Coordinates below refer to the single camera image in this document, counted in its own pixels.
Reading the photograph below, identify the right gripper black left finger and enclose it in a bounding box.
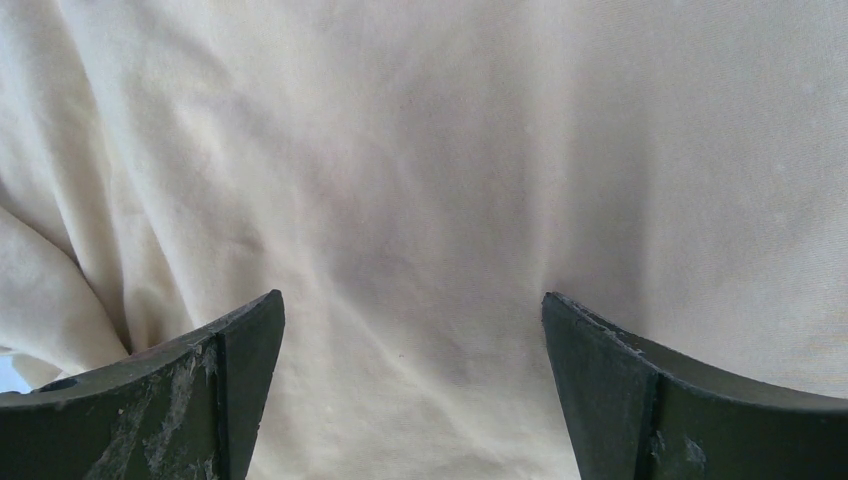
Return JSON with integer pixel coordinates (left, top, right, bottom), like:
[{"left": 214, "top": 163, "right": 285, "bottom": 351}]
[{"left": 1, "top": 290, "right": 285, "bottom": 479}]

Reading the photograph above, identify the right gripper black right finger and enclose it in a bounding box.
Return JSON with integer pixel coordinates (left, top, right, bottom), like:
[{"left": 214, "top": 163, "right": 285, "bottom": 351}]
[{"left": 542, "top": 292, "right": 847, "bottom": 480}]

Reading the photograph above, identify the beige t shirt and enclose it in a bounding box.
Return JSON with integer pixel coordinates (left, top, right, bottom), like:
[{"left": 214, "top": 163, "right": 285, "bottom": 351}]
[{"left": 1, "top": 1, "right": 847, "bottom": 479}]

